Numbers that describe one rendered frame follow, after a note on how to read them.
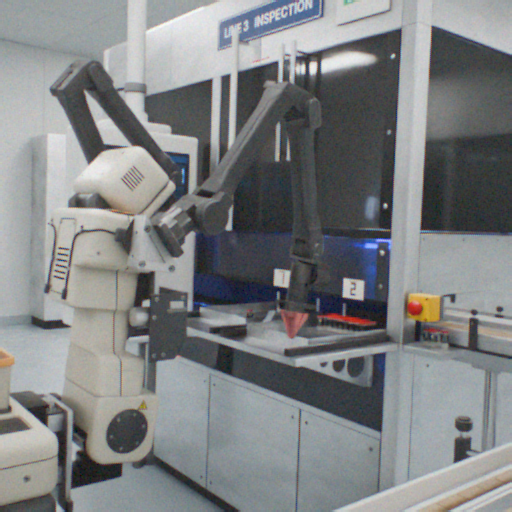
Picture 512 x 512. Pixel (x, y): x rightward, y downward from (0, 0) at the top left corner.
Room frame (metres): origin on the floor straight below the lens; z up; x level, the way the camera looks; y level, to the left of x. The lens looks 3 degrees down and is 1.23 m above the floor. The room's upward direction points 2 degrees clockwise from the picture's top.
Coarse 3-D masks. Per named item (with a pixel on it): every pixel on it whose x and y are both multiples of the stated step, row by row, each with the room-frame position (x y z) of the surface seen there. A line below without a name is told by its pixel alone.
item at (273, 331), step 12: (252, 324) 1.81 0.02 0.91; (264, 324) 1.84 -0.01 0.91; (276, 324) 1.88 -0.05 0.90; (312, 324) 1.98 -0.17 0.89; (252, 336) 1.78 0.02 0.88; (264, 336) 1.74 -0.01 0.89; (276, 336) 1.70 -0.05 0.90; (300, 336) 1.82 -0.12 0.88; (312, 336) 1.82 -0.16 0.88; (324, 336) 1.83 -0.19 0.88; (336, 336) 1.68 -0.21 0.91; (348, 336) 1.71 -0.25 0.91; (360, 336) 1.74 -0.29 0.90
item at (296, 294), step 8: (288, 288) 1.66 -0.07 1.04; (296, 288) 1.64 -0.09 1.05; (304, 288) 1.64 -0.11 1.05; (288, 296) 1.65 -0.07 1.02; (296, 296) 1.64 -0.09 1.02; (304, 296) 1.64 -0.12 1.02; (280, 304) 1.65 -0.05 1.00; (288, 304) 1.61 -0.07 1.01; (296, 304) 1.62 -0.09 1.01; (304, 304) 1.64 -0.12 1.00
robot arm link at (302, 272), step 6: (294, 264) 1.66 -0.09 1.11; (300, 264) 1.65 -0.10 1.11; (306, 264) 1.66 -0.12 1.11; (294, 270) 1.65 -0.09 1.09; (300, 270) 1.64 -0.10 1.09; (306, 270) 1.65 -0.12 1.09; (312, 270) 1.69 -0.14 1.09; (294, 276) 1.65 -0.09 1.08; (300, 276) 1.64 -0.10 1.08; (306, 276) 1.65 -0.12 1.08; (312, 276) 1.68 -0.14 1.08; (300, 282) 1.65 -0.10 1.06; (306, 282) 1.65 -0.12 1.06
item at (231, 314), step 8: (248, 304) 2.24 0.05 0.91; (256, 304) 2.26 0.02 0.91; (264, 304) 2.29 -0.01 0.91; (272, 304) 2.31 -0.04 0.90; (200, 312) 2.10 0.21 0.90; (208, 312) 2.07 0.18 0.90; (216, 312) 2.03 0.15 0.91; (224, 312) 2.17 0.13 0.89; (232, 312) 2.19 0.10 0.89; (240, 312) 2.21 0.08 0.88; (256, 312) 2.24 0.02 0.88; (264, 312) 2.25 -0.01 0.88; (312, 312) 2.09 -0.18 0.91; (320, 312) 2.12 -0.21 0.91; (216, 320) 2.03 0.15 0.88; (224, 320) 1.99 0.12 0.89; (232, 320) 1.96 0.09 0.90; (240, 320) 1.93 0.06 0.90; (248, 320) 1.91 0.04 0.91; (256, 320) 1.93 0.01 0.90; (272, 320) 1.98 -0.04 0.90
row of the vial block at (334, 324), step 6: (324, 318) 1.94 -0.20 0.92; (330, 318) 1.92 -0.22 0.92; (336, 318) 1.90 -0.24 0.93; (342, 318) 1.89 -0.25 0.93; (324, 324) 1.94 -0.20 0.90; (330, 324) 1.92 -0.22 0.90; (336, 324) 1.90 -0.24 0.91; (342, 324) 1.88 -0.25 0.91; (348, 324) 1.86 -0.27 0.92; (354, 324) 1.84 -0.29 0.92; (360, 324) 1.82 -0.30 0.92; (366, 324) 1.82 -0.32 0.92; (330, 330) 1.92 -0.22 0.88; (336, 330) 1.90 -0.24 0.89; (342, 330) 1.88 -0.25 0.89; (348, 330) 1.86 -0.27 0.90; (354, 330) 1.84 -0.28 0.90; (360, 330) 1.82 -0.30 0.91; (366, 330) 1.82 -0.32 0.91
